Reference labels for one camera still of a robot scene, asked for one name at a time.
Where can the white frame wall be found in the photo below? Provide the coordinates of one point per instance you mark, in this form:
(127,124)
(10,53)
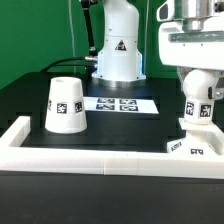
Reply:
(15,157)

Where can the white lamp bulb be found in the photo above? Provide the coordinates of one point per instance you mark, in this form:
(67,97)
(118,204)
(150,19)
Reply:
(198,87)

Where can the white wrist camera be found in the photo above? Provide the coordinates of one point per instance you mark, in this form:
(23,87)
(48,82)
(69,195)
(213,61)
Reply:
(170,10)

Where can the marker tag sheet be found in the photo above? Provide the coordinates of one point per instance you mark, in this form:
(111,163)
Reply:
(123,105)

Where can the white lamp base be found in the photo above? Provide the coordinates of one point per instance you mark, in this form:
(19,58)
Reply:
(200,139)

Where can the white lamp shade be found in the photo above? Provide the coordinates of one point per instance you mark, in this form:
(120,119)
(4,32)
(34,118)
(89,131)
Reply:
(65,109)

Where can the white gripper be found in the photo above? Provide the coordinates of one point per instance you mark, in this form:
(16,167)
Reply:
(202,49)

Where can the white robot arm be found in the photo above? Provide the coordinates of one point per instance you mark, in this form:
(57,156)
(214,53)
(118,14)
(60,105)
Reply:
(119,62)

